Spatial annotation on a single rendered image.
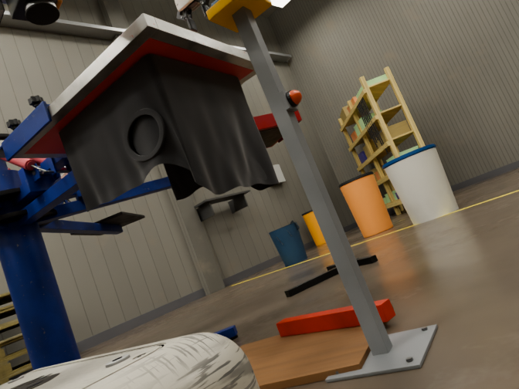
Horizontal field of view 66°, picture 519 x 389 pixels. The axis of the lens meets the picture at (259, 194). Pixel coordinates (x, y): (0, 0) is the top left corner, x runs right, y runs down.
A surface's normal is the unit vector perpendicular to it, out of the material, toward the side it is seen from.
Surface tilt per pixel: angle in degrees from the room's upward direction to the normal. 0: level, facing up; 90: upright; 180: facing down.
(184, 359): 39
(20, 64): 90
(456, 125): 90
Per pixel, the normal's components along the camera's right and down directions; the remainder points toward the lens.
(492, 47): -0.66, 0.16
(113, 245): 0.65, -0.36
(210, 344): 0.20, -0.95
